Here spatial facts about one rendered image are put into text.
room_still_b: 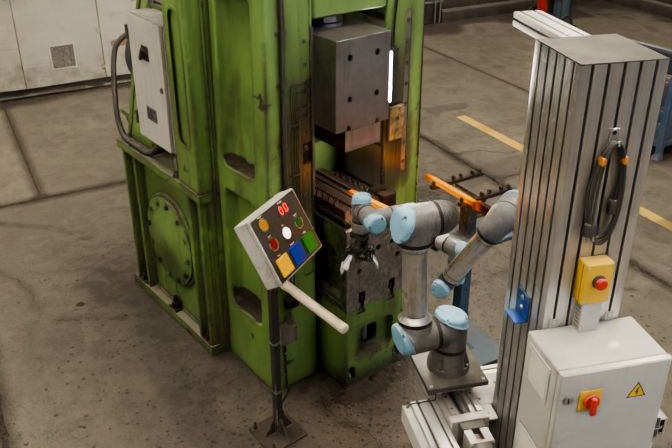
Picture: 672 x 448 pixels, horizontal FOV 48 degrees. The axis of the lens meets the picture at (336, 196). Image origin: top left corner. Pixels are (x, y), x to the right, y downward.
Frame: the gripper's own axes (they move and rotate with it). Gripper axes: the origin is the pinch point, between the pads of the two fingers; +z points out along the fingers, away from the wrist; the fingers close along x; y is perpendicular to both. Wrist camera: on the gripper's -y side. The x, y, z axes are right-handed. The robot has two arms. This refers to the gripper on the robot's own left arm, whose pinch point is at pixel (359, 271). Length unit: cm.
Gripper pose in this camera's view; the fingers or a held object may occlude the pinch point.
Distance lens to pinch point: 308.4
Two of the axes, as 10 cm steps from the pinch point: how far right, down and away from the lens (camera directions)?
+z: 0.0, 8.9, 4.5
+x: 9.7, -1.0, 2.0
